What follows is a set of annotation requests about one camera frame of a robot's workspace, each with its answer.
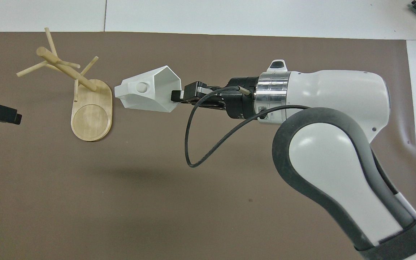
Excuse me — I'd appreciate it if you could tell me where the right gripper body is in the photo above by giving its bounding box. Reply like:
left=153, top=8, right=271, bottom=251
left=216, top=76, right=259, bottom=121

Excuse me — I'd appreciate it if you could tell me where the white faceted cup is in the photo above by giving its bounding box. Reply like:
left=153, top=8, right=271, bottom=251
left=114, top=65, right=182, bottom=113

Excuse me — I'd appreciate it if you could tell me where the wooden cup rack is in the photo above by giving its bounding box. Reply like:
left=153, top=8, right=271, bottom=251
left=16, top=27, right=113, bottom=142

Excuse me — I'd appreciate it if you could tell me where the black cable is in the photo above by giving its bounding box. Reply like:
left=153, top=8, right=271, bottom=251
left=184, top=86, right=310, bottom=169

